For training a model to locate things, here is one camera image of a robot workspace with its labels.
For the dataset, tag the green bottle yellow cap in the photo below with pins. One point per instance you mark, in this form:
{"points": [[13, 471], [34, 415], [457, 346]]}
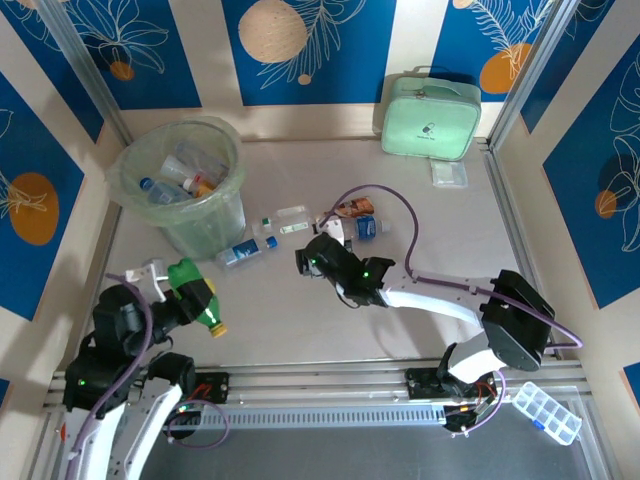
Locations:
{"points": [[182, 272]]}

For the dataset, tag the clear bottle green white label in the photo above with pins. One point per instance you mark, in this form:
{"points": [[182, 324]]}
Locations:
{"points": [[292, 220]]}

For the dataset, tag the small bottle blue label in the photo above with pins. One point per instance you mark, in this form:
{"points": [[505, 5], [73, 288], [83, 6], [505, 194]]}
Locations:
{"points": [[245, 251]]}

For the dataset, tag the brown drink pouch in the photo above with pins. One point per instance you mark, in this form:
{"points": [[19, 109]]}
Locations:
{"points": [[357, 206]]}

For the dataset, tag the clear bottle blue cap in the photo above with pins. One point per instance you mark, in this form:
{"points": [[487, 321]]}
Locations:
{"points": [[162, 192]]}

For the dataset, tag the frosted plastic cup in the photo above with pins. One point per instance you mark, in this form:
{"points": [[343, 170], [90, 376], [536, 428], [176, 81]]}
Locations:
{"points": [[175, 167]]}

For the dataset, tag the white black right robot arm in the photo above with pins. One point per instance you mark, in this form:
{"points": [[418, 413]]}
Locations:
{"points": [[435, 300]]}

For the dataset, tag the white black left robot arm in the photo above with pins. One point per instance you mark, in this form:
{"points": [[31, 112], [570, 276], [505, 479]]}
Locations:
{"points": [[150, 430]]}

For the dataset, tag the translucent plastic bin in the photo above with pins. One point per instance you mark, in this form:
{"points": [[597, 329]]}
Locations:
{"points": [[210, 230]]}

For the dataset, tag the small clear plastic sachet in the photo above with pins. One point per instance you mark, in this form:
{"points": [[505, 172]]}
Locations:
{"points": [[449, 174]]}

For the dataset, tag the mint green zip case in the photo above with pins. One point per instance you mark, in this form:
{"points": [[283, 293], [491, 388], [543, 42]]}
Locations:
{"points": [[430, 120]]}

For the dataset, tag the grey metal panel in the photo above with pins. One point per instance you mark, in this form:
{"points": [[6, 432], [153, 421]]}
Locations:
{"points": [[350, 455]]}

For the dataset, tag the clear plastic organiser box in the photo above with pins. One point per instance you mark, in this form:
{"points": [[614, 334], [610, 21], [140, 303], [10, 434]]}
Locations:
{"points": [[547, 412]]}

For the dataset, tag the aluminium side rail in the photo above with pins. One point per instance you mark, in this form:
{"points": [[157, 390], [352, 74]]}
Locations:
{"points": [[106, 245], [511, 225]]}

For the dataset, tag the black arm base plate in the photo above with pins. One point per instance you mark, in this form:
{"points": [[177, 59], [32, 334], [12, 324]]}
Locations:
{"points": [[420, 385], [215, 387]]}

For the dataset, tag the aluminium frame rail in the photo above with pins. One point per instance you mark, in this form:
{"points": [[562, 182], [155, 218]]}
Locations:
{"points": [[320, 380]]}

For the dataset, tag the aluminium frame post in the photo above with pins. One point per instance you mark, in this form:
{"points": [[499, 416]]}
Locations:
{"points": [[540, 55], [85, 65]]}

